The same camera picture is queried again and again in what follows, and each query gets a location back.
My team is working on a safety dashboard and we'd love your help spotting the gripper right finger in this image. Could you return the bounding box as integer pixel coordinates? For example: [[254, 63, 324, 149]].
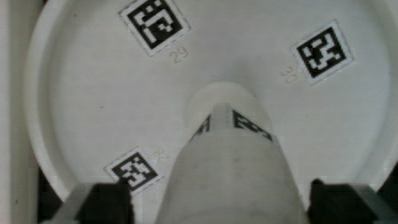
[[308, 179, 398, 224]]

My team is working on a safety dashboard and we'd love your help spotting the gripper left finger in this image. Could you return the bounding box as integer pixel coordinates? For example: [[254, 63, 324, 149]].
[[41, 183, 133, 224]]

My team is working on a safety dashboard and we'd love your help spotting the white cylindrical table leg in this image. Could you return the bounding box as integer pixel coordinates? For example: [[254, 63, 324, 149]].
[[155, 82, 309, 224]]

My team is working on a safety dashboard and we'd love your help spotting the white round table top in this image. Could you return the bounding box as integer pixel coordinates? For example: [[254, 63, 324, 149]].
[[25, 0, 398, 224]]

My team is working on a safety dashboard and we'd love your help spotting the white frame rail fixture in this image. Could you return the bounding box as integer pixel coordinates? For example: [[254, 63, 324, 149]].
[[0, 0, 43, 224]]

